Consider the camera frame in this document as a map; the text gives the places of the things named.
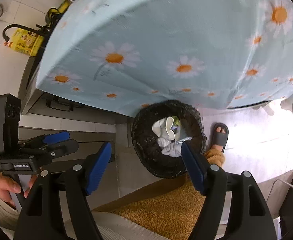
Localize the black trash bin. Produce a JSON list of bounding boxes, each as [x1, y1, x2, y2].
[[131, 100, 207, 179]]

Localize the white crumpled trash in bin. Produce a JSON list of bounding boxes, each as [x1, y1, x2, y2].
[[152, 116, 193, 158]]

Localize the left hand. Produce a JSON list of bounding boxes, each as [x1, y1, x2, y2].
[[0, 173, 22, 209]]

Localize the grey slipper foot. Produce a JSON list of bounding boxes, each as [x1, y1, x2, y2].
[[211, 122, 229, 153]]

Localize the yellow dish soap bottle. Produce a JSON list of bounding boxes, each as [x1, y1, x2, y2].
[[4, 29, 44, 56]]

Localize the black curved faucet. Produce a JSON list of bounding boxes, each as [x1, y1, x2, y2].
[[2, 24, 50, 42]]

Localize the black yellow scrubber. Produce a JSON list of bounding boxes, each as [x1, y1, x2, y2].
[[45, 1, 70, 25]]

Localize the daisy print blue tablecloth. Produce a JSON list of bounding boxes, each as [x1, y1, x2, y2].
[[36, 0, 293, 116]]

